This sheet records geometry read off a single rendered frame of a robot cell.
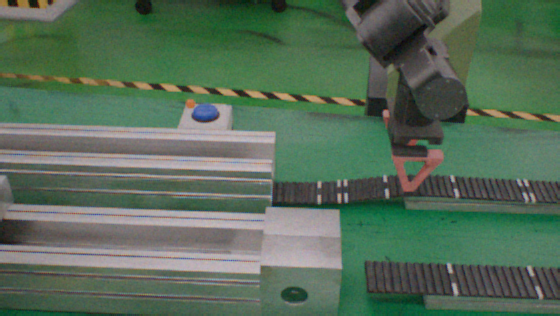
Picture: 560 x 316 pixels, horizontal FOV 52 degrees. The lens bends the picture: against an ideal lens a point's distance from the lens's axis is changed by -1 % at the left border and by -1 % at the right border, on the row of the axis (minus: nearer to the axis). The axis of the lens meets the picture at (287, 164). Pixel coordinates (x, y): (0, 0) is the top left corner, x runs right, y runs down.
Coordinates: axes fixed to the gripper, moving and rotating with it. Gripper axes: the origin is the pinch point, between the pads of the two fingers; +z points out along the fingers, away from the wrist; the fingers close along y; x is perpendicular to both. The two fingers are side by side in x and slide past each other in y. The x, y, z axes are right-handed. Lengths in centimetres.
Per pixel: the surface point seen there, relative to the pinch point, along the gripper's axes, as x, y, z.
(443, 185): 5.9, 0.4, 2.4
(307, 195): -14.2, 0.8, 4.6
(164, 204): -34.9, 4.5, 4.1
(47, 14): -168, -261, 80
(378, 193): -3.8, 1.9, 3.0
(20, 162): -54, 4, -2
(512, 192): 15.9, 1.4, 2.5
